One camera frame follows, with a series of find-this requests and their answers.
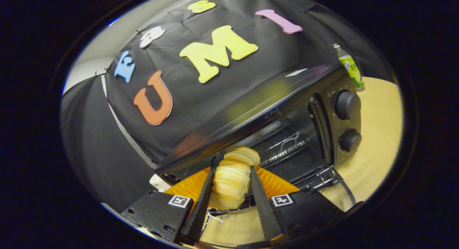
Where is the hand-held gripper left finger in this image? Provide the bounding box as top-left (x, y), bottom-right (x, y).
top-left (120, 167), bottom-right (216, 244)

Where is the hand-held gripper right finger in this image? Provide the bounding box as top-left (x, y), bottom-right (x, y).
top-left (250, 166), bottom-right (348, 242)

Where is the golden bread roll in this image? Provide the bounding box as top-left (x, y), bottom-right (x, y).
top-left (208, 146), bottom-right (261, 211)

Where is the black toaster oven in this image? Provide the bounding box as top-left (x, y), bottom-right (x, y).
top-left (154, 64), bottom-right (363, 224)

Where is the green drink bottle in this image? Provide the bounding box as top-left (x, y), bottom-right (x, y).
top-left (333, 43), bottom-right (365, 92)

